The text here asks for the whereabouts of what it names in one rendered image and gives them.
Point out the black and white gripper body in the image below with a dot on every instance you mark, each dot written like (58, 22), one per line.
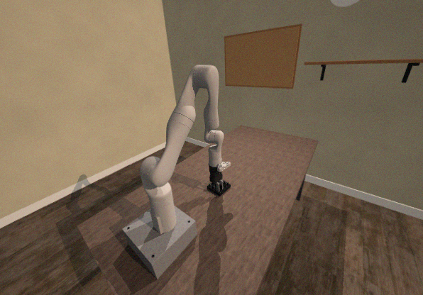
(215, 169)

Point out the black knob box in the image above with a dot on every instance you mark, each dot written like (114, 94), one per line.
(212, 187)

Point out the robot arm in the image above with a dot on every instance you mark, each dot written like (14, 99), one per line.
(158, 171)

